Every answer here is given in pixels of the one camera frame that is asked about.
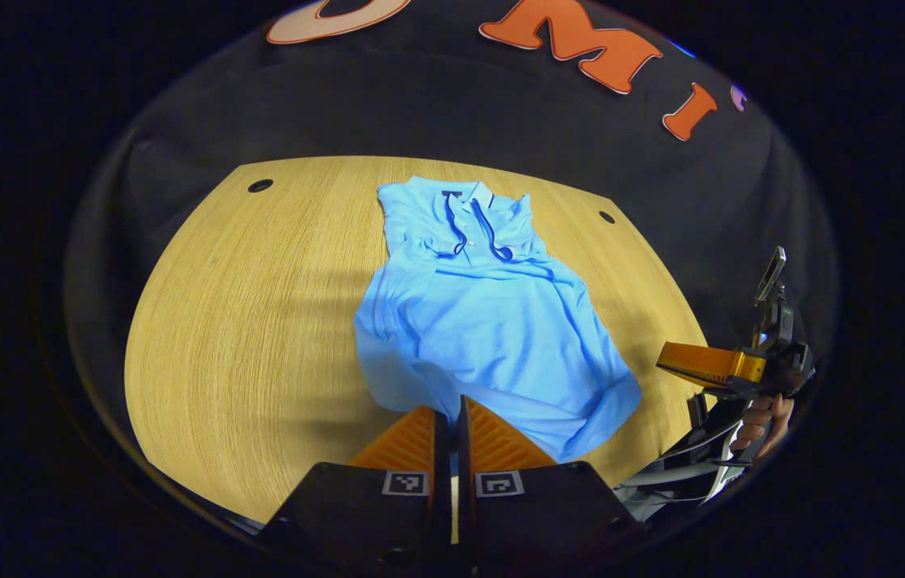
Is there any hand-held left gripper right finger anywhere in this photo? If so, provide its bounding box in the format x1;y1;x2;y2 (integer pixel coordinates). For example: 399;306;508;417
456;395;646;568

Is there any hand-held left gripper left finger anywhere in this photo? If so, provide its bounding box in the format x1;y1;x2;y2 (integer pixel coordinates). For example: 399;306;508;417
259;405;454;568

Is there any light blue T-shirt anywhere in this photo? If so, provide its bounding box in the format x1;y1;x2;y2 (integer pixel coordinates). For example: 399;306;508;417
353;175;643;465

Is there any black backdrop cloth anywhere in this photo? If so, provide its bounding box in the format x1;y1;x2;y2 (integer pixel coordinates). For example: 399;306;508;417
67;0;838;450

